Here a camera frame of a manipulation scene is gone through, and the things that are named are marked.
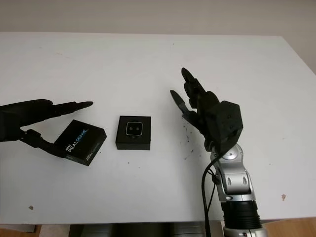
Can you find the black RealSense box lid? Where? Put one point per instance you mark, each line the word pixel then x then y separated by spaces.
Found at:
pixel 81 140

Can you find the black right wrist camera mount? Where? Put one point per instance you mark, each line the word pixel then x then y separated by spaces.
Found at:
pixel 227 121

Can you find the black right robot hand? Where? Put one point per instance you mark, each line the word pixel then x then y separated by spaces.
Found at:
pixel 197 111

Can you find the black box base with foam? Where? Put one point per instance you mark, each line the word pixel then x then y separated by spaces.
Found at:
pixel 133 144

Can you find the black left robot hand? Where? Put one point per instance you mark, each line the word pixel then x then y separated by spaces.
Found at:
pixel 19 116

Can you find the small silver depth camera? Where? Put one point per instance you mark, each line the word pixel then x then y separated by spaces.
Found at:
pixel 134 129

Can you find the dark grey robot torso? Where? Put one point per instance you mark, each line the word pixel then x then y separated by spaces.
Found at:
pixel 143 230

